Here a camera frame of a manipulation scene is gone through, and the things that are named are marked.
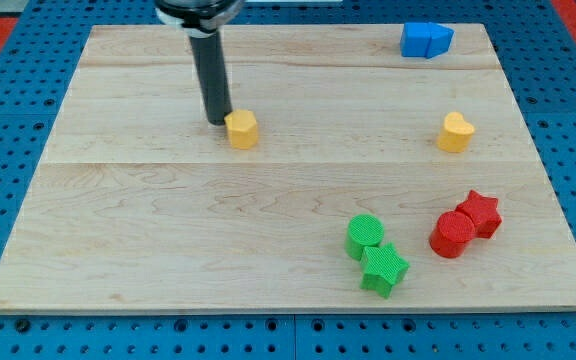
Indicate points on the red cylinder block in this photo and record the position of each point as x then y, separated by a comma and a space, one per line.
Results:
452, 234

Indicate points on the blue cube block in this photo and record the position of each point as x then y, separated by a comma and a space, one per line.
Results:
415, 39

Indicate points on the green cylinder block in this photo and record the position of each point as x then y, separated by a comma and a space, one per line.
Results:
363, 230

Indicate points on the wooden board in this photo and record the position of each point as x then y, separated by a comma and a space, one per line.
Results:
139, 206

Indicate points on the yellow hexagon block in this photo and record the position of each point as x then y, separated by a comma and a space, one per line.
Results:
242, 129

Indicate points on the red star block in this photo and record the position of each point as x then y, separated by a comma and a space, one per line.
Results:
482, 211

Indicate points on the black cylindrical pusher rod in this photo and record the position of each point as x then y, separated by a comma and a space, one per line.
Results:
209, 63

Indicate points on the green star block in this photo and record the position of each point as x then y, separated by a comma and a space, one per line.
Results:
383, 268

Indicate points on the yellow heart block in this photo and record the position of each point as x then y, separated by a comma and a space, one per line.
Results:
455, 133

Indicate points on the blue pentagon block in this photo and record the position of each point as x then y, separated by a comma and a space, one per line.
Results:
440, 39

